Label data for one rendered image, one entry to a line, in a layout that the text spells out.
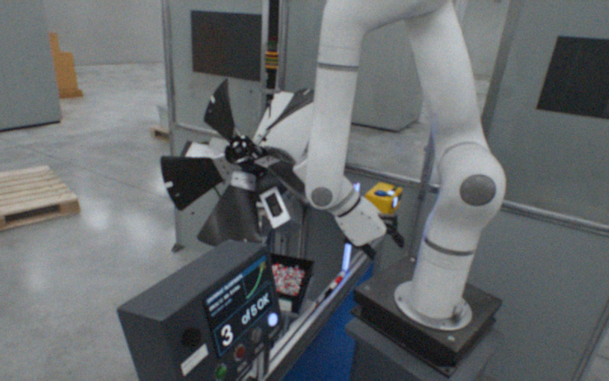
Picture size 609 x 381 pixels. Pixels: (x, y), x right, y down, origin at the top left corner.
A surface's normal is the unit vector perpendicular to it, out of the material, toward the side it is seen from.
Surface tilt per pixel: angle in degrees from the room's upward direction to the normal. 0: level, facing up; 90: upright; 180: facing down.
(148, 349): 90
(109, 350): 0
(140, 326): 90
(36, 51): 90
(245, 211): 49
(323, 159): 68
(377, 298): 2
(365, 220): 99
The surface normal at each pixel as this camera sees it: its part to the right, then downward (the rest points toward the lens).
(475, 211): -0.22, 0.82
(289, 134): -0.33, -0.36
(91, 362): 0.07, -0.92
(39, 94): 0.87, 0.25
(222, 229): 0.22, -0.28
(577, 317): -0.50, 0.30
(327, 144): -0.04, -0.33
